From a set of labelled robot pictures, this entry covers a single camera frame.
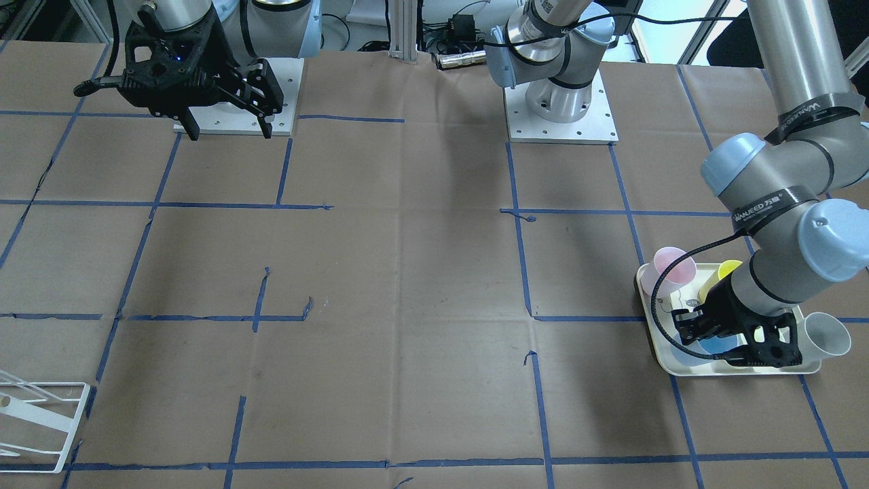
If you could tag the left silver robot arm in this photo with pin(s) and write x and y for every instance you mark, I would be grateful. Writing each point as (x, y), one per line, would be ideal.
(773, 186)

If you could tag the grey plastic cup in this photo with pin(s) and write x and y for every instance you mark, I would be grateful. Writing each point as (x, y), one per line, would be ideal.
(822, 336)

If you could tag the white wire cup rack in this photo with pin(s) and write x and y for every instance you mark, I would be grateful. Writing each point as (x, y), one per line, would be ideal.
(40, 421)

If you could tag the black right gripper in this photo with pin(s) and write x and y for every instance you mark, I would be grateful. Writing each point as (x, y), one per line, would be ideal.
(218, 60)

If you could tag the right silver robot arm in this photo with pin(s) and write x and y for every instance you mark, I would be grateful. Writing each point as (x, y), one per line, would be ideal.
(282, 32)

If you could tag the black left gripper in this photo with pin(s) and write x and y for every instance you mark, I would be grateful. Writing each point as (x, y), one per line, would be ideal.
(731, 304)

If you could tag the yellow plastic cup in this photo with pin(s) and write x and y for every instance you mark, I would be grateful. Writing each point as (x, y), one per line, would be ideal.
(720, 272)

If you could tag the light blue plastic cup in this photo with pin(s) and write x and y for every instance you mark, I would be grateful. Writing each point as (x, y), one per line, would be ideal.
(716, 345)

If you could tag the aluminium frame post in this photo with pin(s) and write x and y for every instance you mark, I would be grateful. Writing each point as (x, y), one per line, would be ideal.
(402, 26)

